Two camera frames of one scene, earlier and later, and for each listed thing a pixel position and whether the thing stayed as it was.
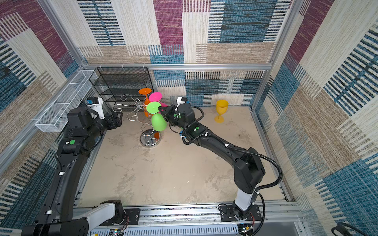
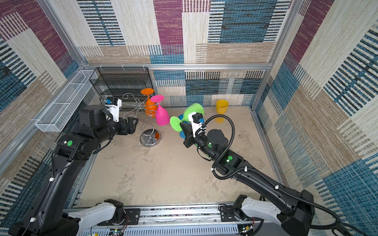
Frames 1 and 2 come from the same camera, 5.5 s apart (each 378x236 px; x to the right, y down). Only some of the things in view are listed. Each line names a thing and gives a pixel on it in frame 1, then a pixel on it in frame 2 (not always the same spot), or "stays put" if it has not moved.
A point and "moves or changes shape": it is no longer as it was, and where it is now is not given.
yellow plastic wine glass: (222, 105) stays put
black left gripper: (117, 121) → (125, 131)
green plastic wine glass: (158, 121) moves or changes shape
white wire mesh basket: (54, 119) stays put
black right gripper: (166, 114) → (188, 133)
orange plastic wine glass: (145, 91) stays put
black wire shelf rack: (119, 86) stays put
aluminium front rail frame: (282, 220) stays put
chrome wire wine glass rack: (149, 137) stays put
